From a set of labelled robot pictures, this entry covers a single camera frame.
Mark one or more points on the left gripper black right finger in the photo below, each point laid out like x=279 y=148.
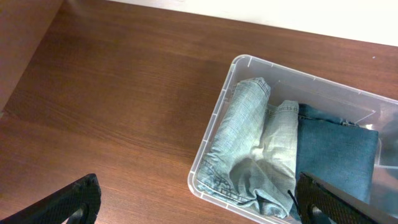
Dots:
x=316 y=201

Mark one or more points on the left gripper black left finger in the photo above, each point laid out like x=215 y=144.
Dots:
x=78 y=202

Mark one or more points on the dark blue jeans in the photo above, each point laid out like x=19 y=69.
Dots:
x=336 y=151

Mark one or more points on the light blue jeans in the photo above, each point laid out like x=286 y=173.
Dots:
x=252 y=160

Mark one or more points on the clear plastic storage container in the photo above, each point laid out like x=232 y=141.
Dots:
x=363 y=108

